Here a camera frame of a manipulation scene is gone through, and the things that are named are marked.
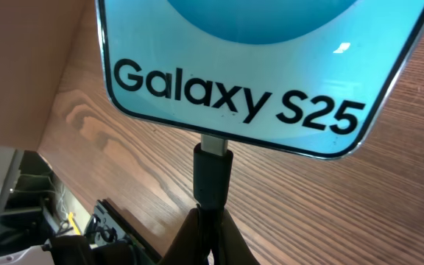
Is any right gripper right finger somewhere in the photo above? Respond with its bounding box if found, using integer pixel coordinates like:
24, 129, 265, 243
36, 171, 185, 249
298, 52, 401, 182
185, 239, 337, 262
219, 209, 259, 265

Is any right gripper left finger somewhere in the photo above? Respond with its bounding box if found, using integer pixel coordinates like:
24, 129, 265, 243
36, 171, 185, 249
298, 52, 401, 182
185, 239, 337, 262
158, 208, 202, 265

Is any black USB charging cable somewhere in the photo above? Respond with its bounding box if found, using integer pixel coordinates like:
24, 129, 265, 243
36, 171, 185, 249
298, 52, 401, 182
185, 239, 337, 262
192, 133, 234, 265

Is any smartphone with cyan screen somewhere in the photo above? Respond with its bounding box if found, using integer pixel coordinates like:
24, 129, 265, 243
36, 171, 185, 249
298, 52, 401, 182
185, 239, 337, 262
96, 0, 424, 159

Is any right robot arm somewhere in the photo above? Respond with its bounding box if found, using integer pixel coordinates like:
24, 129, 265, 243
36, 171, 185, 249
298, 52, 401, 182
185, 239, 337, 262
0, 207, 258, 265

